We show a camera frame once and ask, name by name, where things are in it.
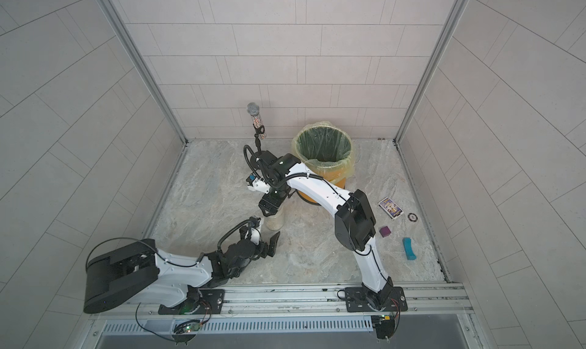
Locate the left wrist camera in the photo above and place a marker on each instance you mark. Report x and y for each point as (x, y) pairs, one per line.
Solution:
(254, 224)

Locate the left circuit board module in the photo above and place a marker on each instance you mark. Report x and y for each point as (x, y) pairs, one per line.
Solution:
(184, 332)

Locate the microphone on black stand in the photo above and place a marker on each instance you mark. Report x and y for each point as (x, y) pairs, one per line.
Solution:
(254, 111)

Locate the circuit board module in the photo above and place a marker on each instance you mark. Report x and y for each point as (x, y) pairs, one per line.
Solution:
(184, 332)
(384, 326)

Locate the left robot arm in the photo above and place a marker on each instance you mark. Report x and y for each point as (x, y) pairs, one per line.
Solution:
(141, 273)

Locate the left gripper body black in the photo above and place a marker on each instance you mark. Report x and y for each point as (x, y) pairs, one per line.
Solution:
(262, 250)

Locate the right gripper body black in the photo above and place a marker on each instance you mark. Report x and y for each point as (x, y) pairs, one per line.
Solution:
(276, 195)

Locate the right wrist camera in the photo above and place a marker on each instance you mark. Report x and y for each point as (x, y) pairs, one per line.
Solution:
(257, 184)

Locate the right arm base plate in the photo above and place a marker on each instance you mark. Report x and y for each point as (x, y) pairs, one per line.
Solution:
(361, 299)

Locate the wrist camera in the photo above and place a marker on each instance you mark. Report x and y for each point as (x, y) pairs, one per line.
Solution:
(257, 184)
(254, 224)

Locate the orange trash bin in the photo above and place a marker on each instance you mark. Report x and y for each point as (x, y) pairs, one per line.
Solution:
(326, 179)

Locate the right circuit board module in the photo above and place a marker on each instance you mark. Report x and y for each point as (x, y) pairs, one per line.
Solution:
(384, 326)

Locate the clear oatmeal jar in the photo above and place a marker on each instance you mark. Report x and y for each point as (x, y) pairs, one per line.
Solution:
(276, 222)

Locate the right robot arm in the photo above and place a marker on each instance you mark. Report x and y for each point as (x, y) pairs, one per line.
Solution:
(354, 221)

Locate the small purple cube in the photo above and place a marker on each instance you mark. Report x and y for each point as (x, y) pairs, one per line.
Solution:
(385, 231)

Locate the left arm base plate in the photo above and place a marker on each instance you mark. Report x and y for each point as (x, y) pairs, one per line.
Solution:
(198, 302)

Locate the teal curved block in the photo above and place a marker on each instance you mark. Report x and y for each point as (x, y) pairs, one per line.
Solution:
(408, 249)

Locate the purple patterned card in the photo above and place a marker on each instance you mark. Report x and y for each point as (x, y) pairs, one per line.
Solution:
(390, 208)

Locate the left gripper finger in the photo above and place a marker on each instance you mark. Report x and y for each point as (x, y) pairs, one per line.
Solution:
(254, 227)
(273, 242)

